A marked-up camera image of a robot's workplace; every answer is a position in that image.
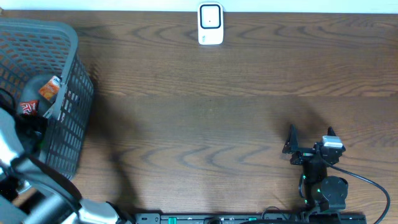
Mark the orange small snack box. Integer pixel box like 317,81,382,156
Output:
39,76,61,103

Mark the red Top chocolate bar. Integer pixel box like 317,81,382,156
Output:
19,100,39,116

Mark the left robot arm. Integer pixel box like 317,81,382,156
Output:
1,90,136,223

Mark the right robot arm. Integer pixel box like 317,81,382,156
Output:
282,125,348,212

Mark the white barcode scanner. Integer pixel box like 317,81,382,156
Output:
197,2,224,45

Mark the grey plastic basket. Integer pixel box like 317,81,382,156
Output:
0,17,95,187

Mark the black right camera cable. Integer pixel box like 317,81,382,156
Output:
317,149,391,224

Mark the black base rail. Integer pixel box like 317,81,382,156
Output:
134,212,367,224

